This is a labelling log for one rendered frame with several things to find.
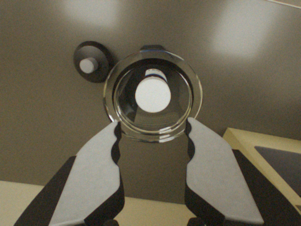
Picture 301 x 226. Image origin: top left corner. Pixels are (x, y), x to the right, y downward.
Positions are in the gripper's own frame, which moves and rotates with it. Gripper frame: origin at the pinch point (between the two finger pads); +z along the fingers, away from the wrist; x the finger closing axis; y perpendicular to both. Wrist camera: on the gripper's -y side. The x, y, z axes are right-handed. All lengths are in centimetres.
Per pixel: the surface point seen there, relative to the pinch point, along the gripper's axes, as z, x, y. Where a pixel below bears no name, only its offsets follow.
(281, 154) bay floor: 18.2, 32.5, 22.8
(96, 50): 22.5, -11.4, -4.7
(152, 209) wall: 24, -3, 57
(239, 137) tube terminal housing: 20.9, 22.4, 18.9
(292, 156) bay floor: 18.2, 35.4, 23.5
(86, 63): 19.5, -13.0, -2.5
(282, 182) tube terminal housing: 7.6, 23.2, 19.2
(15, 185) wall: 27, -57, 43
